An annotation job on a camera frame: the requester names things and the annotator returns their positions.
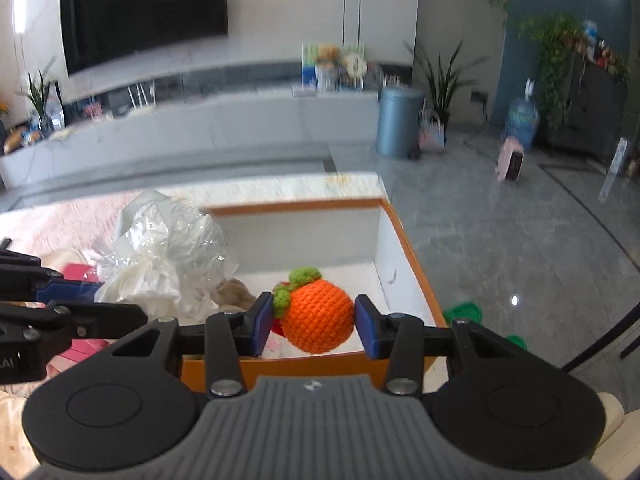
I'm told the white marble tv console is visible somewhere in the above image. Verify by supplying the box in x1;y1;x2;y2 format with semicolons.
1;89;378;188

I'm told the teddy bear bouquet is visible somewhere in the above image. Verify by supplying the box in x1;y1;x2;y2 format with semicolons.
314;44;341;91

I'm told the white wifi router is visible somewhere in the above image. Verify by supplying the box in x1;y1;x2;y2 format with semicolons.
127;80;156;110

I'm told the floor potted plant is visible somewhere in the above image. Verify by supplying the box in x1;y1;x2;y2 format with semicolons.
404;40;489;128

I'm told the potted plant on console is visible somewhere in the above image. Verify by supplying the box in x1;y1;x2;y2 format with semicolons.
15;58;55;136

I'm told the hanging ivy on cabinet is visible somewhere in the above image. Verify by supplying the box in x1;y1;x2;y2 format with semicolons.
518;13;582;132

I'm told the pink space heater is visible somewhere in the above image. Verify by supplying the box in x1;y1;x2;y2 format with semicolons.
495;136;524;182

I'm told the black wall television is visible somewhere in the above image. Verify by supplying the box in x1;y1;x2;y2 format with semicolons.
60;0;228;75

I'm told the blue water jug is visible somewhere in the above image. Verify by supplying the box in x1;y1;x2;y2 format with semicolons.
502;79;540;152

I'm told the dark cabinet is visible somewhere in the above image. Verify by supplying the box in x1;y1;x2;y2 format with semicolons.
546;54;628;162

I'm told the orange crocheted fruit toy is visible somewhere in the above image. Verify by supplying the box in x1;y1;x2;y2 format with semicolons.
271;266;355;354

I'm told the clear plastic bag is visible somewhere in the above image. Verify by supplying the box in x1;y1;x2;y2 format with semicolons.
94;190;238;324

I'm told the blue-grey trash can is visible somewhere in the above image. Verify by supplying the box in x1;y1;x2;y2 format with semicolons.
376;87;425;159

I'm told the orange cardboard box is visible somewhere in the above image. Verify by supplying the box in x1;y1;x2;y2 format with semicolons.
179;197;448;395

